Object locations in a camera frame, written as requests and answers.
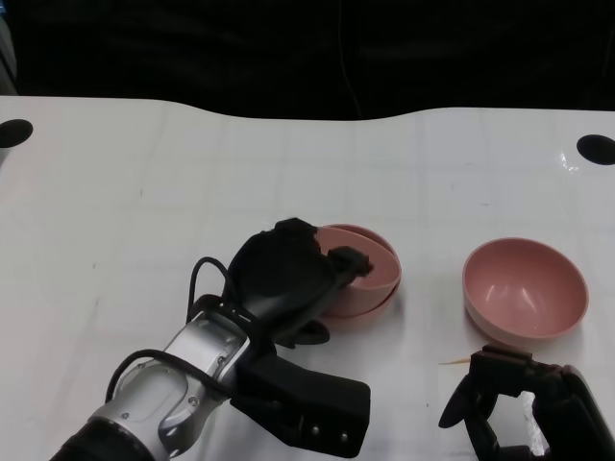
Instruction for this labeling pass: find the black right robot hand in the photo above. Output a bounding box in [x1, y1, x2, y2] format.
[437, 344, 604, 461]

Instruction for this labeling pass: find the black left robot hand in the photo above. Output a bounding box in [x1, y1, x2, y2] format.
[223, 218, 376, 350]

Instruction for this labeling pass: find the pink plastic bowl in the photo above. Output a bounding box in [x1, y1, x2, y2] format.
[462, 236, 590, 348]
[317, 276, 401, 332]
[314, 223, 403, 290]

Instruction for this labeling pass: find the black backdrop cloth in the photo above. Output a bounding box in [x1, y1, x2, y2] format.
[0, 0, 615, 121]

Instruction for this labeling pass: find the black table grommet hole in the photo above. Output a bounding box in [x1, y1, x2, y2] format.
[0, 119, 35, 149]
[576, 134, 615, 167]

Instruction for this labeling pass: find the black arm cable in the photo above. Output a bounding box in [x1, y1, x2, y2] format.
[104, 349, 236, 402]
[188, 256, 270, 347]

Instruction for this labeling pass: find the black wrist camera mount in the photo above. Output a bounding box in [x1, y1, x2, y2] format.
[229, 335, 373, 458]

